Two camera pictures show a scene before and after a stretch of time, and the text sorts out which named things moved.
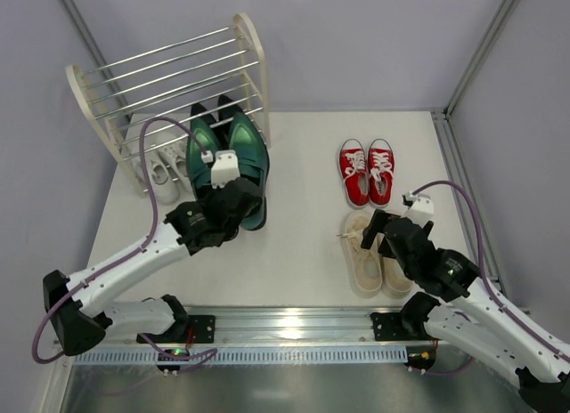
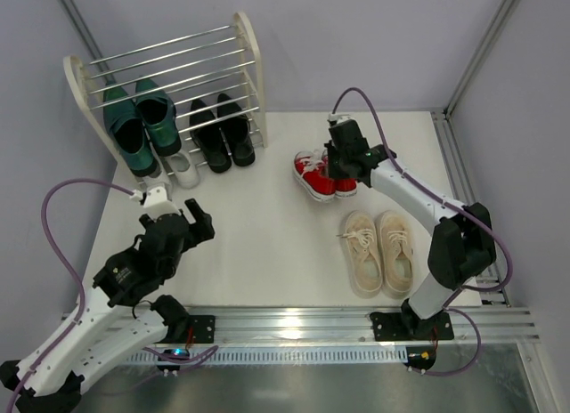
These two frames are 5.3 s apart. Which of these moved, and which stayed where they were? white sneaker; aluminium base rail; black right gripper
Moved: black right gripper; white sneaker
Stayed: aluminium base rail
